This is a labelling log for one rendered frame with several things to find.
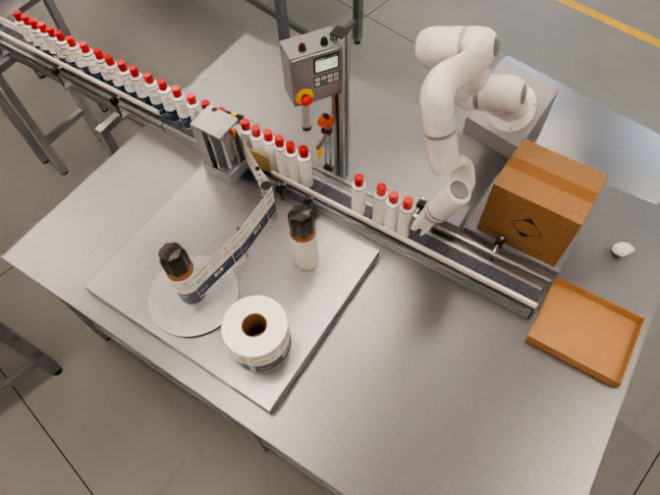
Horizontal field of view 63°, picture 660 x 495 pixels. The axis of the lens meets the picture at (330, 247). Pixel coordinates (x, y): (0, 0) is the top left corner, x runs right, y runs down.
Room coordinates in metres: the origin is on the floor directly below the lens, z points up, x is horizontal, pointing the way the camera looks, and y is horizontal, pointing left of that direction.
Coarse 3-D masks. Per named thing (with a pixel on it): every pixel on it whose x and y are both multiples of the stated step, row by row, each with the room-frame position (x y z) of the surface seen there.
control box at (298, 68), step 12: (300, 36) 1.39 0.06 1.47; (312, 36) 1.38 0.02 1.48; (288, 48) 1.33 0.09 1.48; (312, 48) 1.33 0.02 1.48; (324, 48) 1.33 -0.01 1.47; (336, 48) 1.33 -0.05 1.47; (288, 60) 1.30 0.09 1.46; (300, 60) 1.29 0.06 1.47; (312, 60) 1.30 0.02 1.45; (288, 72) 1.31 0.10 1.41; (300, 72) 1.29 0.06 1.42; (312, 72) 1.30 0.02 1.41; (324, 72) 1.32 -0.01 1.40; (288, 84) 1.33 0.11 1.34; (300, 84) 1.29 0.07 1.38; (312, 84) 1.30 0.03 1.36; (324, 84) 1.32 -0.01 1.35; (336, 84) 1.33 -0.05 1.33; (300, 96) 1.29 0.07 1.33; (312, 96) 1.30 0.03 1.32; (324, 96) 1.31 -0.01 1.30
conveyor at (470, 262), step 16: (176, 128) 1.63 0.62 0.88; (272, 176) 1.34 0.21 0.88; (304, 192) 1.25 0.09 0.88; (320, 192) 1.25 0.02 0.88; (336, 192) 1.24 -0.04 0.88; (336, 208) 1.17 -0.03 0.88; (368, 208) 1.16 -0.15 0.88; (416, 240) 1.01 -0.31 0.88; (432, 240) 1.01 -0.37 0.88; (448, 256) 0.93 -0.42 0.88; (464, 256) 0.93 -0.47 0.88; (480, 272) 0.86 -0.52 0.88; (496, 272) 0.86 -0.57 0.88; (512, 288) 0.80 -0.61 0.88; (528, 288) 0.79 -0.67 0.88
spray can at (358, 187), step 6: (360, 174) 1.16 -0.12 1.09; (360, 180) 1.13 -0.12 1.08; (354, 186) 1.14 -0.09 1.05; (360, 186) 1.13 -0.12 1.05; (354, 192) 1.13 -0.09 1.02; (360, 192) 1.12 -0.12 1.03; (354, 198) 1.13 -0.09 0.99; (360, 198) 1.12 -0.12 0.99; (354, 204) 1.13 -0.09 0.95; (360, 204) 1.12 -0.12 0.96; (354, 210) 1.13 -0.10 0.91; (360, 210) 1.12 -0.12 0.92
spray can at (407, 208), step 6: (408, 198) 1.05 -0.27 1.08; (402, 204) 1.05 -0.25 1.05; (408, 204) 1.03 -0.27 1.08; (402, 210) 1.03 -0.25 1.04; (408, 210) 1.02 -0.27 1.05; (402, 216) 1.02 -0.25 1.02; (408, 216) 1.02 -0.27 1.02; (402, 222) 1.02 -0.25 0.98; (408, 222) 1.02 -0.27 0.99; (402, 228) 1.02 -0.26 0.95; (408, 228) 1.02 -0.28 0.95; (402, 234) 1.02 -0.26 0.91; (408, 234) 1.02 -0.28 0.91
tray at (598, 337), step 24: (552, 288) 0.81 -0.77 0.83; (576, 288) 0.80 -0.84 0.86; (552, 312) 0.72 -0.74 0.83; (576, 312) 0.72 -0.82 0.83; (600, 312) 0.71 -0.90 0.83; (624, 312) 0.70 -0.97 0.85; (528, 336) 0.63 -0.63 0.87; (552, 336) 0.64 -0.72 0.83; (576, 336) 0.63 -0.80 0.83; (600, 336) 0.63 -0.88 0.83; (624, 336) 0.62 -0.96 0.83; (576, 360) 0.54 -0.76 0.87; (600, 360) 0.54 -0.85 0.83; (624, 360) 0.54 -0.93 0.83
